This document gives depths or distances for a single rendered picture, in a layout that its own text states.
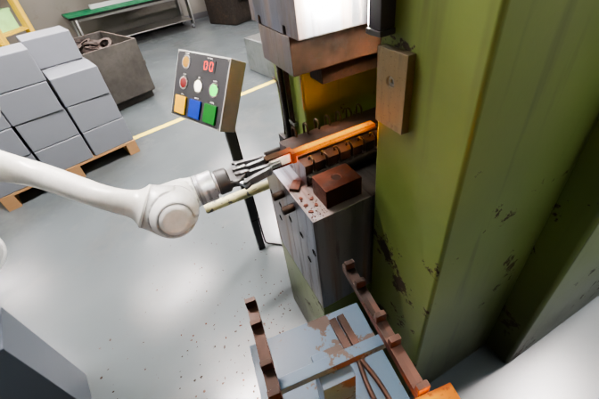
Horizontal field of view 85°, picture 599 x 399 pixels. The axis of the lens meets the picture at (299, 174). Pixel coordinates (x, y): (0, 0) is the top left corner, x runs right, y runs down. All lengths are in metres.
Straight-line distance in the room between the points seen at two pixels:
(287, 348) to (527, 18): 0.82
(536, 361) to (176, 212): 1.60
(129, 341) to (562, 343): 2.02
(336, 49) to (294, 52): 0.12
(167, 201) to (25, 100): 2.52
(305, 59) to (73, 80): 2.57
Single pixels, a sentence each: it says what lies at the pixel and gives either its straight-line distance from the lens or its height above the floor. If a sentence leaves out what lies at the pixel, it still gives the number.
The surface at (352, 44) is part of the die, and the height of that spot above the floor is 1.31.
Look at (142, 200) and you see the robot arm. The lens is 0.80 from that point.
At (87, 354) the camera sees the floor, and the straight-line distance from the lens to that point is 2.13.
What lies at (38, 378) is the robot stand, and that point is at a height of 0.39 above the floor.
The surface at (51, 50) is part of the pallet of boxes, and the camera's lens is 3.53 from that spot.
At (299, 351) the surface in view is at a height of 0.75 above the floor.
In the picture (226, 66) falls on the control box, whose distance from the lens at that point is 1.32.
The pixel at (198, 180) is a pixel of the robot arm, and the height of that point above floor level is 1.04.
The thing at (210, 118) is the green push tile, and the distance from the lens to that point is 1.35.
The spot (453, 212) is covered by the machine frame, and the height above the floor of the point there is 1.06.
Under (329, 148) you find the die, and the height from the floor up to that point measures 0.99.
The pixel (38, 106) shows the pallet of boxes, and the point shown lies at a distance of 3.22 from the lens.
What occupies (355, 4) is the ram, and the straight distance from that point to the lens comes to 0.83.
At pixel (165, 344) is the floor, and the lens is 1.94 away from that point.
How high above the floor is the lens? 1.57
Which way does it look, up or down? 38 degrees down
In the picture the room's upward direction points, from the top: 8 degrees counter-clockwise
